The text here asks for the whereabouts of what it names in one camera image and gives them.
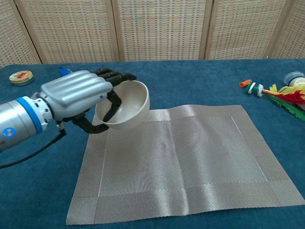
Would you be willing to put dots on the left silver-black robot hand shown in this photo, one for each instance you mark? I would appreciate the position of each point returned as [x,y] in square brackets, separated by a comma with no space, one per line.
[74,93]

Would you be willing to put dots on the white round bowl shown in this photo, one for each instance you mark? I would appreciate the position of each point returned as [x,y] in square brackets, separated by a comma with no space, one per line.
[133,105]

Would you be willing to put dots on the grey-brown woven placemat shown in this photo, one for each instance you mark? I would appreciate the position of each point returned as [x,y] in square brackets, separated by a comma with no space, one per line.
[178,167]

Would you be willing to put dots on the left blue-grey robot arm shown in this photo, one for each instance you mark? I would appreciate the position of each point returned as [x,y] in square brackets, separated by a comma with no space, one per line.
[19,121]

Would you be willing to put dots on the blue snack packet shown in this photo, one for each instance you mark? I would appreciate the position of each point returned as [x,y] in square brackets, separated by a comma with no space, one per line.
[64,70]

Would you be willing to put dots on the round tin with red label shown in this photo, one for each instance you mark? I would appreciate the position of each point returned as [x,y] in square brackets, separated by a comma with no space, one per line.
[21,78]

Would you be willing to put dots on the woven bamboo folding screen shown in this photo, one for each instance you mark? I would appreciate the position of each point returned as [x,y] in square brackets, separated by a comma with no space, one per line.
[155,28]

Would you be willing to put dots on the blue felt table cover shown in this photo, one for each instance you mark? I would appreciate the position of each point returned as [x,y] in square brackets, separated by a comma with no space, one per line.
[190,81]

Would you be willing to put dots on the small orange rubber cap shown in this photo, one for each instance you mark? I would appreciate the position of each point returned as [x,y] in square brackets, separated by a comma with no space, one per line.
[245,83]

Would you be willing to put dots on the colourful feather shuttlecock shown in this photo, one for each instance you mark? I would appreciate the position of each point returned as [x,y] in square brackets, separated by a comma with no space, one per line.
[257,90]

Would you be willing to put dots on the white mayonnaise squeeze bottle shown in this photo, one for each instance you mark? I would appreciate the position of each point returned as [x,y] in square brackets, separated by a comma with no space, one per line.
[294,80]

